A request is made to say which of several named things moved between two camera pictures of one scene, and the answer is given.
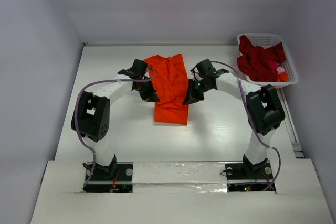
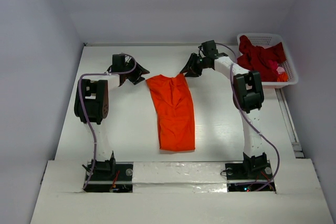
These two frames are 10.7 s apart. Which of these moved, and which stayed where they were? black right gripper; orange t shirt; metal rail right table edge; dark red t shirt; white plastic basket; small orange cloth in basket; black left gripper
Moved: black left gripper; black right gripper; orange t shirt
Stayed: dark red t shirt; small orange cloth in basket; white plastic basket; metal rail right table edge
